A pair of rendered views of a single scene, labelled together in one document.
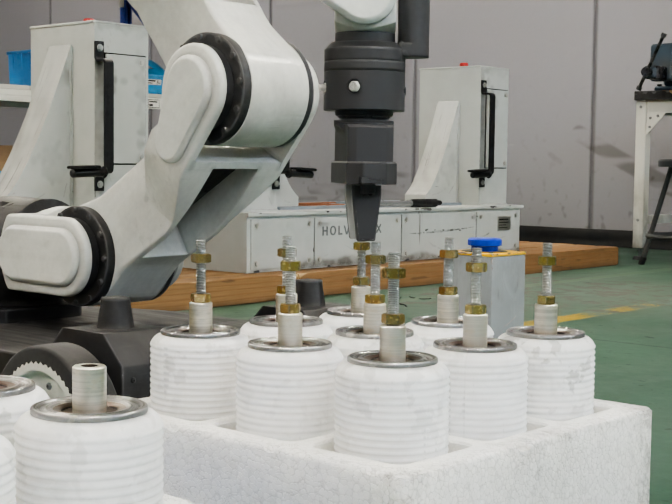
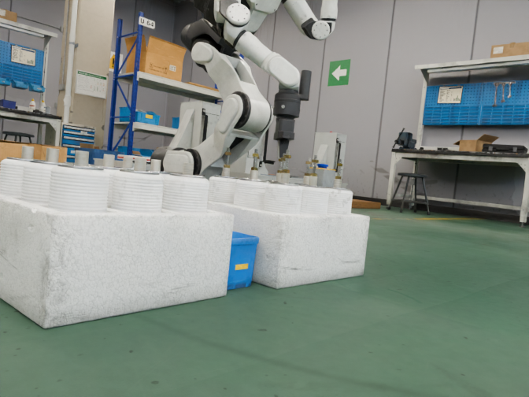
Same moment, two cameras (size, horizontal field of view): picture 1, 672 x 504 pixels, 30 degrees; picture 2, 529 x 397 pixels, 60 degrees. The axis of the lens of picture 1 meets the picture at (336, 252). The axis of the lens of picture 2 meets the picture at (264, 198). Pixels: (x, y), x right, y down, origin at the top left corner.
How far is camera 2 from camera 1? 22 cm
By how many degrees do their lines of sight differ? 3
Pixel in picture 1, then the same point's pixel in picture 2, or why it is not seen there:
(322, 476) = (258, 216)
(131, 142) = not seen: hidden behind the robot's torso
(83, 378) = (186, 165)
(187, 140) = (228, 125)
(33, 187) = not seen: hidden behind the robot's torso
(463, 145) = (328, 160)
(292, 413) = (251, 200)
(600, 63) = (381, 139)
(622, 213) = (384, 193)
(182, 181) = (225, 139)
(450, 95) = (325, 142)
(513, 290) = (331, 181)
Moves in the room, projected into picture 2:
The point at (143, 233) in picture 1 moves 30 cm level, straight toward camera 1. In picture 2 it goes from (211, 157) to (210, 155)
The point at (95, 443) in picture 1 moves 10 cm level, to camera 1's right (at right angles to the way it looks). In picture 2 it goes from (188, 183) to (236, 187)
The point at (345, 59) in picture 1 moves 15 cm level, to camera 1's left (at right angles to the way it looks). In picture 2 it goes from (281, 98) to (234, 93)
